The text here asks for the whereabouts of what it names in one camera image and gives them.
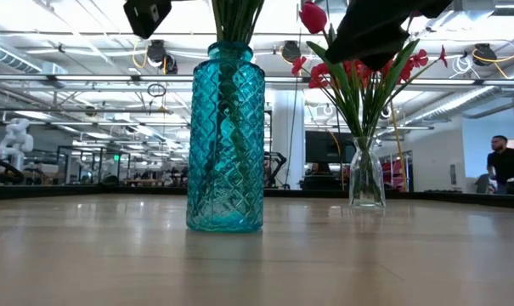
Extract teal textured glass vase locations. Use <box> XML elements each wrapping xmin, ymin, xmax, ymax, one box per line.
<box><xmin>185</xmin><ymin>41</ymin><xmax>267</xmax><ymax>234</ymax></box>

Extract thin black hanging cable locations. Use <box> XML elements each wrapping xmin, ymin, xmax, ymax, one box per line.
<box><xmin>284</xmin><ymin>25</ymin><xmax>304</xmax><ymax>189</ymax></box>

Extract grey office chair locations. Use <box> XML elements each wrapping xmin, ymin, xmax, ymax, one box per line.
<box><xmin>473</xmin><ymin>172</ymin><xmax>492</xmax><ymax>195</ymax></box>

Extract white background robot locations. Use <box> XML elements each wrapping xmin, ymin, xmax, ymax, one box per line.
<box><xmin>0</xmin><ymin>117</ymin><xmax>35</xmax><ymax>172</ymax></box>

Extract hanging black cable ring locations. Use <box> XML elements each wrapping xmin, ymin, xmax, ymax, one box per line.
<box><xmin>146</xmin><ymin>82</ymin><xmax>167</xmax><ymax>99</ymax></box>

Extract person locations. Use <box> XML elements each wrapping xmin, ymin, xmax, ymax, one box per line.
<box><xmin>486</xmin><ymin>134</ymin><xmax>514</xmax><ymax>196</ymax></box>

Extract yellow hanging cable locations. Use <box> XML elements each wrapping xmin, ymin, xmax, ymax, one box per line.
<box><xmin>387</xmin><ymin>99</ymin><xmax>410</xmax><ymax>190</ymax></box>

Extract green stems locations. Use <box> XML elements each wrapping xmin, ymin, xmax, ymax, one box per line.
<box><xmin>211</xmin><ymin>0</ymin><xmax>266</xmax><ymax>44</ymax></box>

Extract clear glass vase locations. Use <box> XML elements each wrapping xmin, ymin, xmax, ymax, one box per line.
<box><xmin>348</xmin><ymin>135</ymin><xmax>387</xmax><ymax>209</ymax></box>

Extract black monitor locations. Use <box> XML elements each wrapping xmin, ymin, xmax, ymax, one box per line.
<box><xmin>304</xmin><ymin>129</ymin><xmax>355</xmax><ymax>190</ymax></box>

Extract silver ventilation duct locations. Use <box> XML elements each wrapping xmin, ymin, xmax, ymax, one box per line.
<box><xmin>403</xmin><ymin>63</ymin><xmax>514</xmax><ymax>125</ymax></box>
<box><xmin>0</xmin><ymin>40</ymin><xmax>69</xmax><ymax>77</ymax></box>

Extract black frame workstation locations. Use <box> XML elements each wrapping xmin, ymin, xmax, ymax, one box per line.
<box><xmin>54</xmin><ymin>144</ymin><xmax>133</xmax><ymax>186</ymax></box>

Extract white square pillar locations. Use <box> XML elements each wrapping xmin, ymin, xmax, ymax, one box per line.
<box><xmin>264</xmin><ymin>88</ymin><xmax>306</xmax><ymax>188</ymax></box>

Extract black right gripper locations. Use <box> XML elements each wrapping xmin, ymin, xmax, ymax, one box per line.
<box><xmin>324</xmin><ymin>0</ymin><xmax>454</xmax><ymax>71</ymax></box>

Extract long ceiling light strip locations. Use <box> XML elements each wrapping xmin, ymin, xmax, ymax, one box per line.
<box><xmin>0</xmin><ymin>73</ymin><xmax>514</xmax><ymax>87</ymax></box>

